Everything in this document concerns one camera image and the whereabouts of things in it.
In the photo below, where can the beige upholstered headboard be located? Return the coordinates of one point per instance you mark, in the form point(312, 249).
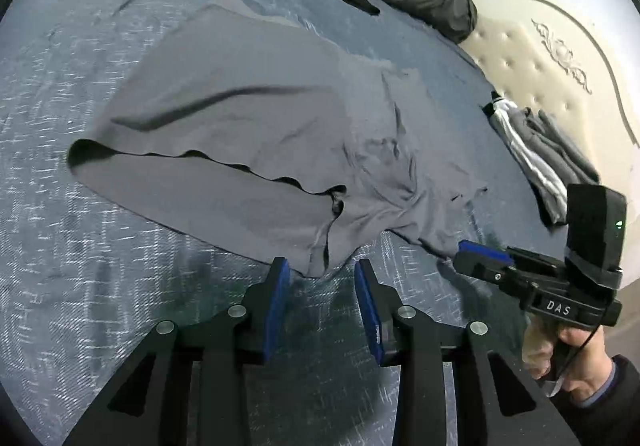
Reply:
point(550, 86)

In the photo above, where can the blue patterned bed blanket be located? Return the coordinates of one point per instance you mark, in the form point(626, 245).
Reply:
point(100, 276)

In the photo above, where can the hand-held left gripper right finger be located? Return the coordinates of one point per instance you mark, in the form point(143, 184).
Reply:
point(367, 313)

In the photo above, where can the person's right forearm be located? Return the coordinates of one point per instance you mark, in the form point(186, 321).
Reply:
point(615, 406)

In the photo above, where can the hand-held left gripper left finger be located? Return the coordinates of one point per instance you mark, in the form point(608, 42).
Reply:
point(277, 308)

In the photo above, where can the folded dark grey garment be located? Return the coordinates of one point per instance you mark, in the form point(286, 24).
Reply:
point(565, 146)

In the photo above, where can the folded white striped garment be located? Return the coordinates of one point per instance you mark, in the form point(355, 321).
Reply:
point(530, 161)

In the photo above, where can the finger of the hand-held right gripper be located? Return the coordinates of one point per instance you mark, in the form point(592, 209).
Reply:
point(485, 273)
point(487, 251)

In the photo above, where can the person's right hand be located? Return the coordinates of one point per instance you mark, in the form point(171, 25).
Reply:
point(587, 366)

